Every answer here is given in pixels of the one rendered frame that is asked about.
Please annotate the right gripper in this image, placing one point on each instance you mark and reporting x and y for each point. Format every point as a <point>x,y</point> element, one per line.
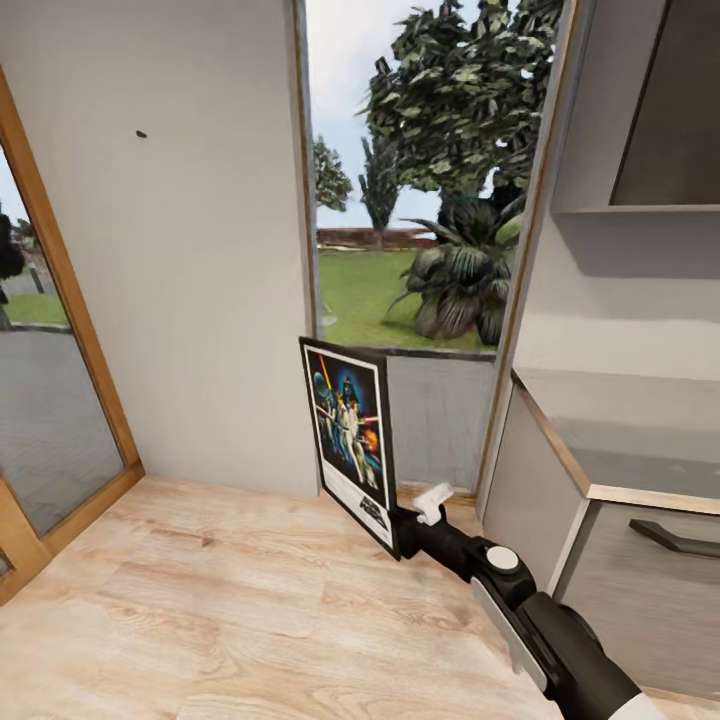
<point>414,536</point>

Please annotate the dishwasher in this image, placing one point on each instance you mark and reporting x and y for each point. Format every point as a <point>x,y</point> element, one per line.
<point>647,581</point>

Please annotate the fixed window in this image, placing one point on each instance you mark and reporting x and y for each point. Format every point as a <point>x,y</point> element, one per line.
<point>425,130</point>

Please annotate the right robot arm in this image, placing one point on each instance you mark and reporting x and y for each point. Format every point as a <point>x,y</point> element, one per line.
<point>554,643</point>

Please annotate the cabinet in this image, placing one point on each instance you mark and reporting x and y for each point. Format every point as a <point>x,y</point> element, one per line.
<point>644,134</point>

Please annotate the door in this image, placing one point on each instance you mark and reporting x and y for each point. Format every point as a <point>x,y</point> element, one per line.
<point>67,454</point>

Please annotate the poster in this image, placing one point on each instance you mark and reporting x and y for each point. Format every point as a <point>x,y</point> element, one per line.
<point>348,398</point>

